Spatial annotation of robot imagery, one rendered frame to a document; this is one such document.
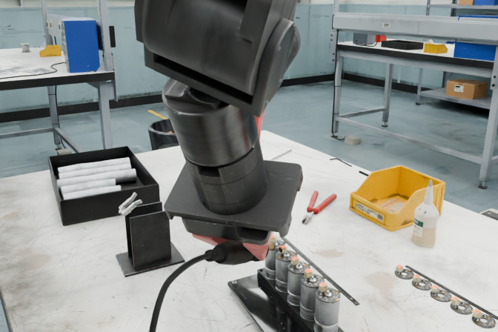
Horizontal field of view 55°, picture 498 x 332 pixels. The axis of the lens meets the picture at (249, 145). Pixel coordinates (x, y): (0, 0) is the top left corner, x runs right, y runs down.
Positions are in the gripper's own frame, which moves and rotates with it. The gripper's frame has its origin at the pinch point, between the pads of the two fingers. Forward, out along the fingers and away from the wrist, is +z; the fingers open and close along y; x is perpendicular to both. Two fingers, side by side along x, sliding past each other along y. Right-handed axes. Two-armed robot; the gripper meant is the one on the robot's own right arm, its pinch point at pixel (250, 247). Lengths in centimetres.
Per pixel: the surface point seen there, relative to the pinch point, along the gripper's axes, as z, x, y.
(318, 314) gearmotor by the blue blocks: 8.5, 1.3, -6.1
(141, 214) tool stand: 11.6, -9.0, 20.6
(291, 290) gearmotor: 10.8, -1.8, -2.4
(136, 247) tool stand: 12.7, -4.6, 19.5
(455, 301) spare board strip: 17.7, -7.9, -20.1
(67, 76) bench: 78, -117, 137
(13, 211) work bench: 20, -11, 49
